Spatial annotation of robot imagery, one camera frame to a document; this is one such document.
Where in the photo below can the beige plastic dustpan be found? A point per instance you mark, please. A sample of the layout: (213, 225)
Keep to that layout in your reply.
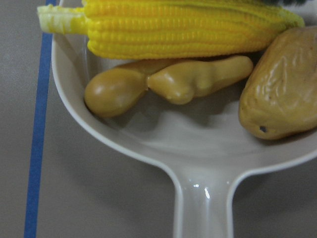
(200, 145)

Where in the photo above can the tan toy ginger root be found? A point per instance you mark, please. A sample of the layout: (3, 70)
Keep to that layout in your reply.
(179, 81)

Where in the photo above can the yellow toy corn cob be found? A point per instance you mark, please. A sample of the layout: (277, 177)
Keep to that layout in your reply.
(170, 29)

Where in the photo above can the brown toy potato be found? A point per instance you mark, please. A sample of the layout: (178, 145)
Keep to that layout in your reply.
(280, 96)

